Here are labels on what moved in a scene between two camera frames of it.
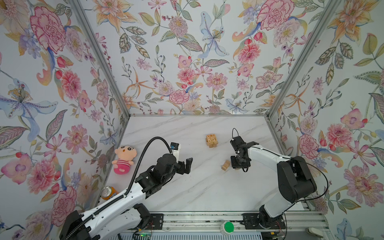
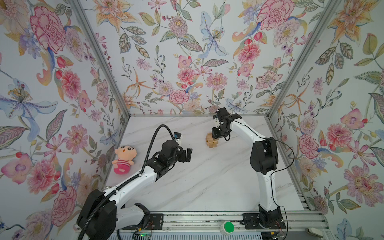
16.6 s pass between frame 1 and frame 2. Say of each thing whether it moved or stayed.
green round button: stayed
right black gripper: moved
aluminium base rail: stayed
